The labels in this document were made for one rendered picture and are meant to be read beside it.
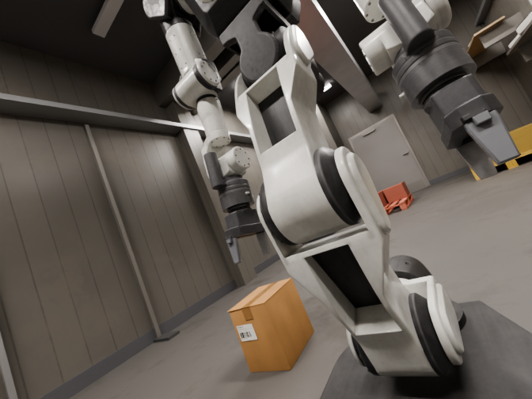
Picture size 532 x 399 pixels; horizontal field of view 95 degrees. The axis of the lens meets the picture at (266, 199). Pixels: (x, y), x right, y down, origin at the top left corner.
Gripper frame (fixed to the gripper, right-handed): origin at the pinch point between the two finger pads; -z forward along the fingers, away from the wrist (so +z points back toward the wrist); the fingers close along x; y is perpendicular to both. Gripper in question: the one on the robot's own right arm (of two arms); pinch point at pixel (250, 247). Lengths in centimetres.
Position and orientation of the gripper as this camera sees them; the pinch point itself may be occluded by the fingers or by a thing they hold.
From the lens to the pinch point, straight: 65.0
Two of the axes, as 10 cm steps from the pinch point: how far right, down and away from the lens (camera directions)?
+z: -2.9, -9.3, 2.1
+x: -6.5, 0.3, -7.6
